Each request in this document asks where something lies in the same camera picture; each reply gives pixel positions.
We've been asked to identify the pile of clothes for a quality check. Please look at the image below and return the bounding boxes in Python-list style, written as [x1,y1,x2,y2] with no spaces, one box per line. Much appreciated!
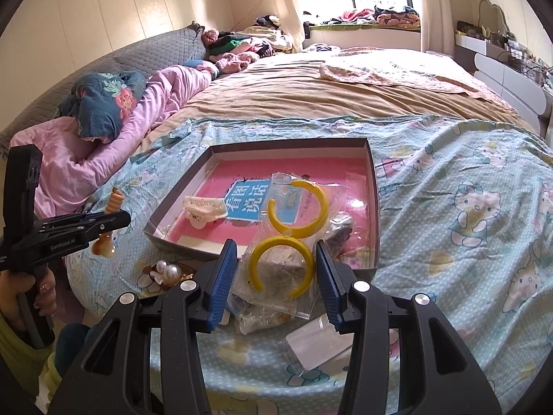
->
[203,15,299,74]

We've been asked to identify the cartoon cat print blanket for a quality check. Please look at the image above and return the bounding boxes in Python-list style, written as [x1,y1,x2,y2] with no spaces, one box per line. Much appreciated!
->
[65,114,553,415]

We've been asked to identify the shallow cardboard box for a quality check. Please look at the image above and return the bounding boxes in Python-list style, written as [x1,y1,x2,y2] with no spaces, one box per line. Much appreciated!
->
[142,137,381,284]

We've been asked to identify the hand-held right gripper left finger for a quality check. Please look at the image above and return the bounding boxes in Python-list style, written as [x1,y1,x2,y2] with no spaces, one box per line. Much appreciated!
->
[47,239,238,415]

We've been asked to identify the clothes on window seat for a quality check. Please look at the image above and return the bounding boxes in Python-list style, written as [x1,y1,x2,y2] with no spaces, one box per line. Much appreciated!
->
[302,5,422,27]

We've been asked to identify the cream curtain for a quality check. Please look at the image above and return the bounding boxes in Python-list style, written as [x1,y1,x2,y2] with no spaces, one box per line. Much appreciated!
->
[412,0,454,53]
[274,0,312,53]

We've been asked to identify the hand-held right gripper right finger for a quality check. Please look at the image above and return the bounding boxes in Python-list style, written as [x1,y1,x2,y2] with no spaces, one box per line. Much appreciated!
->
[317,240,502,415]

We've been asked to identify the bagged yellow hoop earrings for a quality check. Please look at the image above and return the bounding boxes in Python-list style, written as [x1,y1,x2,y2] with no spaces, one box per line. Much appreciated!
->
[235,172,346,318]

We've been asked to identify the window seat ledge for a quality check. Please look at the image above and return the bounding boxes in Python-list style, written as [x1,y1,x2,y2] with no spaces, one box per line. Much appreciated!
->
[309,24,422,51]

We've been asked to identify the pearl hair clip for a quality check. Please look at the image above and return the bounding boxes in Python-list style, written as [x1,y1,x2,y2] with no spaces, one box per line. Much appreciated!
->
[142,259,195,288]

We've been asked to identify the blue floral pillow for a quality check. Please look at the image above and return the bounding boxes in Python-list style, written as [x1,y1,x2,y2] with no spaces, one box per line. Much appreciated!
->
[58,71,148,141]

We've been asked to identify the orange spiral hair tie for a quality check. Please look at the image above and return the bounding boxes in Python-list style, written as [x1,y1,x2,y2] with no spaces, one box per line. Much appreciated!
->
[88,187,126,260]

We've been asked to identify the dark jewelry in clear bag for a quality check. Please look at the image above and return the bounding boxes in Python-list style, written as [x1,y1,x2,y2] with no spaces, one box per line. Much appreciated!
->
[328,212,372,260]

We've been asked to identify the grey quilted headboard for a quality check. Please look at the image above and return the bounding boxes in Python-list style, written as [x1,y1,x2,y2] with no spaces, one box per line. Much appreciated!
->
[0,26,208,148]

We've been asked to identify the wavy edged mirror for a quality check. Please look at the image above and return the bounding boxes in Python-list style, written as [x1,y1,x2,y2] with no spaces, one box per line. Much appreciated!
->
[477,0,510,35]

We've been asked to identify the person's left hand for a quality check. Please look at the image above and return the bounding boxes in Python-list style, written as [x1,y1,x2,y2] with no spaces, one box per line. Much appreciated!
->
[0,269,56,333]

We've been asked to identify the white dresser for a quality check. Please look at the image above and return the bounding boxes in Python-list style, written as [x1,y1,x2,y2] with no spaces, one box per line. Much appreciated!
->
[453,35,553,119]

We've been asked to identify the clear plastic bag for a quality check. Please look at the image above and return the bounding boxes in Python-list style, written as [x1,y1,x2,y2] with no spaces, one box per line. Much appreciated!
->
[285,317,355,372]

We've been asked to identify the white hair claw clip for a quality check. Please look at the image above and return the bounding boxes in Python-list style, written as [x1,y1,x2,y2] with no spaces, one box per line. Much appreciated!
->
[181,196,227,230]

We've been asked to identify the person's teal pants leg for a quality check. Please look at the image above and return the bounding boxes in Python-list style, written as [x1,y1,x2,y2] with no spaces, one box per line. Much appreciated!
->
[54,323,91,364]

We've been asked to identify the small clear jewelry bag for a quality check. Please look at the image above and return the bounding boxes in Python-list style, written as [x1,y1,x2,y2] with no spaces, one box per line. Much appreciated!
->
[233,294,299,335]

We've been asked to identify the tan bed sheet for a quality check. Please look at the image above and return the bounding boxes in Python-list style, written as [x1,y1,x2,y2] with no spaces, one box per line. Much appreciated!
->
[142,49,525,152]

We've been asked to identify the person's left forearm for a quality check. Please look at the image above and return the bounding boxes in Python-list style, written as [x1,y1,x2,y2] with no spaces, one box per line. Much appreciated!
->
[0,311,61,403]

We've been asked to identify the pink book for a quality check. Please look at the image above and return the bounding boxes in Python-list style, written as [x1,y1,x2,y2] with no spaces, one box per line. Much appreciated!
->
[166,158,372,260]

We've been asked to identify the pink quilt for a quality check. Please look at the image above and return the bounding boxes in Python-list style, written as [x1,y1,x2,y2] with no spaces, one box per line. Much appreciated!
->
[9,64,214,219]

